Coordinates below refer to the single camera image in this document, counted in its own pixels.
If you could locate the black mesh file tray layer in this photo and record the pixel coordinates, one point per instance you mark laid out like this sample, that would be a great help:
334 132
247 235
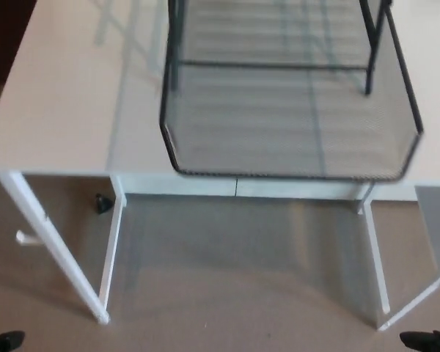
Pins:
278 146

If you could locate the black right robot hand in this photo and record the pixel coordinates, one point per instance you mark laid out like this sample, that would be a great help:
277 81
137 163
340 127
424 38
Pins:
429 342

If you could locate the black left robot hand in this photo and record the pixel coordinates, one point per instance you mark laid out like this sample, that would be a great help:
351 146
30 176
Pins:
5 341

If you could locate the black chair caster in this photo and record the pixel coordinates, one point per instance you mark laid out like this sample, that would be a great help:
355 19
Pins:
102 204

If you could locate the white peg on table leg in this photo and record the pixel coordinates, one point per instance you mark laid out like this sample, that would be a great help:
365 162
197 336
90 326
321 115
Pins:
26 238

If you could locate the black metal file tray frame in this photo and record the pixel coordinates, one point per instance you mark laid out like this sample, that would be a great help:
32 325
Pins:
368 82

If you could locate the dark brown cabinet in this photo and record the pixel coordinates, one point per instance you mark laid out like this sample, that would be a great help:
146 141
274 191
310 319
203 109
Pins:
3 36

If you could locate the white metal table leg frame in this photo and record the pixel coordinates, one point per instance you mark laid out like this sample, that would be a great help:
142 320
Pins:
69 264
376 256

